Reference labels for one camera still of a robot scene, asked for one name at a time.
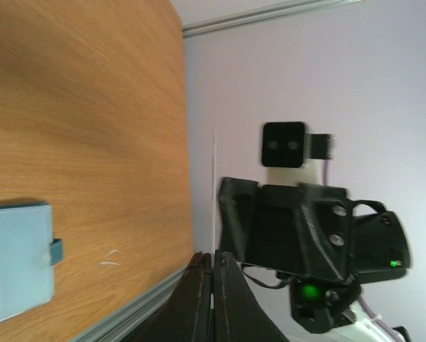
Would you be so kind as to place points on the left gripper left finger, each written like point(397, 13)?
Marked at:
point(185, 315)

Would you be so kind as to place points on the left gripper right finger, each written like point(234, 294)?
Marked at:
point(237, 314)

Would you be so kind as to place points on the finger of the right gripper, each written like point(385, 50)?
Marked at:
point(239, 201)

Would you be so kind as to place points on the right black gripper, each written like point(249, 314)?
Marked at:
point(307, 231)

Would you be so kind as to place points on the white card red marks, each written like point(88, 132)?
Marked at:
point(214, 189)

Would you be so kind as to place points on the teal card holder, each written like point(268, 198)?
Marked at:
point(28, 253)

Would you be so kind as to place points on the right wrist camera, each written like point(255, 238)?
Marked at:
point(291, 153)

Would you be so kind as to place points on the aluminium front rail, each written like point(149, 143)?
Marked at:
point(126, 319)

